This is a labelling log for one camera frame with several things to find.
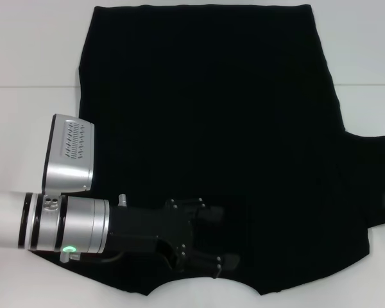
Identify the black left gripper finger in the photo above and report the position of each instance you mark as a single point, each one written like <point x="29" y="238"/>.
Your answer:
<point x="227" y="261"/>
<point x="211" y="215"/>

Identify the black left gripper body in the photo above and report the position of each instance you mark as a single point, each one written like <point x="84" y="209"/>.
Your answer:
<point x="141" y="227"/>

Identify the black t-shirt with FREE print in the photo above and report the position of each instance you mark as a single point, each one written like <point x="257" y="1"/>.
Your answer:
<point x="211" y="112"/>

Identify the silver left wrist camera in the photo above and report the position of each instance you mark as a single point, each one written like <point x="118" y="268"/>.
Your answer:
<point x="70" y="144"/>

